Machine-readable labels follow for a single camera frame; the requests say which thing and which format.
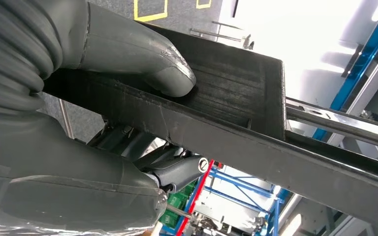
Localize red bar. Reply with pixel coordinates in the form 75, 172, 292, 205
175, 159, 215, 236

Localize blue metal beam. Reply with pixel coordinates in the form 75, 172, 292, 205
312, 0, 378, 141

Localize grey metal beam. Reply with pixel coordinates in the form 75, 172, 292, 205
327, 32, 378, 147

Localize green plastic crates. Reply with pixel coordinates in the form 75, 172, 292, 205
158, 182, 198, 229

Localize stainless steel workbench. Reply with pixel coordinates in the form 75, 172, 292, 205
189, 20, 255, 50

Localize blue metal storage rack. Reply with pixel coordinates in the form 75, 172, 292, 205
161, 159, 291, 236

